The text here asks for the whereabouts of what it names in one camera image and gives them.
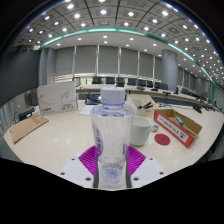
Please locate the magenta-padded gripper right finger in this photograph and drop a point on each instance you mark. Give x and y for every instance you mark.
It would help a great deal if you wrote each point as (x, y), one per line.
(136, 160)

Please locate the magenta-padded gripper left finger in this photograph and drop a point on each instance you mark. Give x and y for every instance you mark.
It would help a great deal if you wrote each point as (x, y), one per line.
(87, 160)

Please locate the clear plastic water bottle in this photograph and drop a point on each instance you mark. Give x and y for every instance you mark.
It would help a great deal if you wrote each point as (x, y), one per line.
(111, 130)

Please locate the white ceramic cup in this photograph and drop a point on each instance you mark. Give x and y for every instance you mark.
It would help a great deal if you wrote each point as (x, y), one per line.
(141, 131)

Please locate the flat round red coaster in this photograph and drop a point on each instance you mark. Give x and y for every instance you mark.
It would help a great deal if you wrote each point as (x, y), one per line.
(162, 139)

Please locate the small white packet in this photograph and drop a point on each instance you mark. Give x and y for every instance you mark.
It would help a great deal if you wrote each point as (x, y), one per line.
(154, 127)

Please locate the open cardboard box, red side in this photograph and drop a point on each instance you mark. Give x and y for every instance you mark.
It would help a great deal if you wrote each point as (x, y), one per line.
(171, 129)

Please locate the white paper sheet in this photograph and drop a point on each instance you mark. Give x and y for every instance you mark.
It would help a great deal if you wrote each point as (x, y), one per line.
(87, 110)

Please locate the black clip in small box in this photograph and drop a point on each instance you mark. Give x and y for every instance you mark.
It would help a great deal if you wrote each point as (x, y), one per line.
(146, 106)

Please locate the green whiteboard eraser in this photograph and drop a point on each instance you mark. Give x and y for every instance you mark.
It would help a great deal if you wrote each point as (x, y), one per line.
(179, 121)

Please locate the flat brown cardboard piece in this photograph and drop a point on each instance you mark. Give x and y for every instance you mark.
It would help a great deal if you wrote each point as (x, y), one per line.
(28, 128)

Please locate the white printed cardboard box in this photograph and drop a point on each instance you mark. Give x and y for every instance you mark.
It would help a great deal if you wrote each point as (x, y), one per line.
(56, 98)

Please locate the black box-shaped device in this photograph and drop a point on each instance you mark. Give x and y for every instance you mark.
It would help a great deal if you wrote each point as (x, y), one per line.
(26, 113)

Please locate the row of black office chairs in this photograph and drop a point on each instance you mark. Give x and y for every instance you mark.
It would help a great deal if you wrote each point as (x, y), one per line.
(133, 81)

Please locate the black table microphone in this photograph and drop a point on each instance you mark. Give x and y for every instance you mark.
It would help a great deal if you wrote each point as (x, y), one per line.
(197, 109)

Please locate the group of ceiling lights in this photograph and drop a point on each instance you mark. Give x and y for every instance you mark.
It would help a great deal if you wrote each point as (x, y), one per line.
(130, 14)

